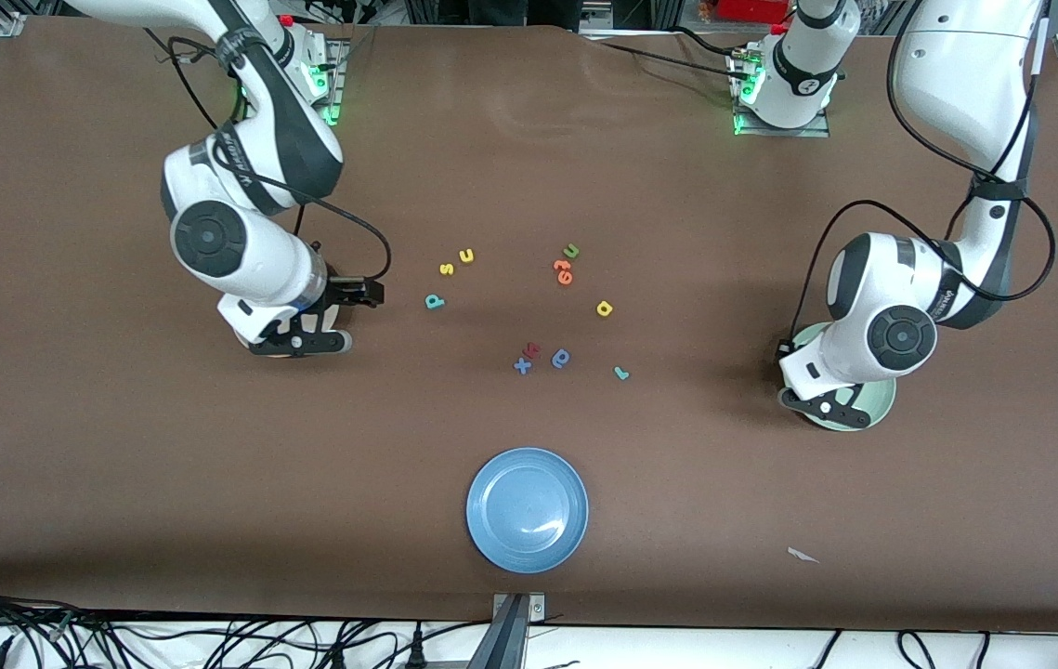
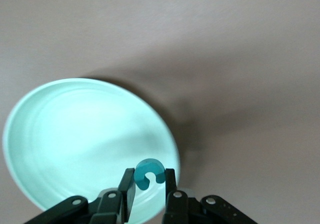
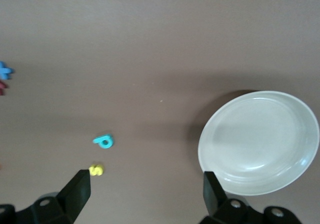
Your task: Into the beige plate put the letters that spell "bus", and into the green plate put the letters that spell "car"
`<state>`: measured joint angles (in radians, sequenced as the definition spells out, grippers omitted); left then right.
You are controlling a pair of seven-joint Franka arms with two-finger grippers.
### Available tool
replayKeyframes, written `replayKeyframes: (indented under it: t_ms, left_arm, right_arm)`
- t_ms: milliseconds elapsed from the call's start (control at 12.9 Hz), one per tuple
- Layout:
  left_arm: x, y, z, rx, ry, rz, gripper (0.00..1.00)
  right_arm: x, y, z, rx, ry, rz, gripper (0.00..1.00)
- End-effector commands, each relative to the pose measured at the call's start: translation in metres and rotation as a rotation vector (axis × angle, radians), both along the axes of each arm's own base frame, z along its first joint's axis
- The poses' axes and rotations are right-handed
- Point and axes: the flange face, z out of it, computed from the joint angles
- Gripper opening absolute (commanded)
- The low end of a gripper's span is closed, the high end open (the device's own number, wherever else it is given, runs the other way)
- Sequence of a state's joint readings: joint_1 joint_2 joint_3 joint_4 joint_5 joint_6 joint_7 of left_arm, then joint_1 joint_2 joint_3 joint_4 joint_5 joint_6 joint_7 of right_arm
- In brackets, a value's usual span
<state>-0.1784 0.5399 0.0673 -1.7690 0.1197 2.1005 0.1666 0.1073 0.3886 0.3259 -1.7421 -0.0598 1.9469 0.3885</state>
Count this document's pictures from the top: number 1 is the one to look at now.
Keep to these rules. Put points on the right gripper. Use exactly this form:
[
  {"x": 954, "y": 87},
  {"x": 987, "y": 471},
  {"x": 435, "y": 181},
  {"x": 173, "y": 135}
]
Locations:
[{"x": 340, "y": 292}]

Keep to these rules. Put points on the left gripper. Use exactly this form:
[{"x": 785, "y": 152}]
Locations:
[{"x": 782, "y": 353}]

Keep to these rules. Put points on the teal foam letter p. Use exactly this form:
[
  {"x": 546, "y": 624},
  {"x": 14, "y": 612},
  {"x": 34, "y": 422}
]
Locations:
[{"x": 435, "y": 301}]

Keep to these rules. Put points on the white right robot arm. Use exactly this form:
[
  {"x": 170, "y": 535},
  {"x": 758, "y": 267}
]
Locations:
[{"x": 241, "y": 251}]

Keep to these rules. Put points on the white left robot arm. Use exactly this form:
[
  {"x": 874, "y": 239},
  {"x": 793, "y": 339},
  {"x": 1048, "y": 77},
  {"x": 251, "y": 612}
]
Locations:
[{"x": 900, "y": 279}]

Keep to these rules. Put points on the green plate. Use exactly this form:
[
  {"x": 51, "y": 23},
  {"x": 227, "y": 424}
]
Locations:
[{"x": 880, "y": 401}]

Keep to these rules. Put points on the white paper scrap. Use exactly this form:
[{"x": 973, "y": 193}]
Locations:
[{"x": 803, "y": 556}]

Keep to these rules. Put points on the blue foam letter a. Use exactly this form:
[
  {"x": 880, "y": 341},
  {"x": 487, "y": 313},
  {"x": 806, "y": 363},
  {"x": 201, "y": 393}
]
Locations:
[{"x": 561, "y": 358}]

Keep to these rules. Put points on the blue plate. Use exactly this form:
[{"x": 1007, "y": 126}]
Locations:
[{"x": 528, "y": 511}]

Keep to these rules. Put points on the red box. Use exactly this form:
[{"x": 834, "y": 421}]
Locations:
[{"x": 751, "y": 9}]

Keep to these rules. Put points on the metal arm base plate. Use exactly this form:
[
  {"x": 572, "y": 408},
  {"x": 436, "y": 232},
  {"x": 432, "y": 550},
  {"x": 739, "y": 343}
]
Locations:
[
  {"x": 336, "y": 84},
  {"x": 770, "y": 132}
]

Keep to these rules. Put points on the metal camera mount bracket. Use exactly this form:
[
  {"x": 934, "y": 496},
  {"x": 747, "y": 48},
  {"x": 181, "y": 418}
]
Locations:
[{"x": 519, "y": 609}]

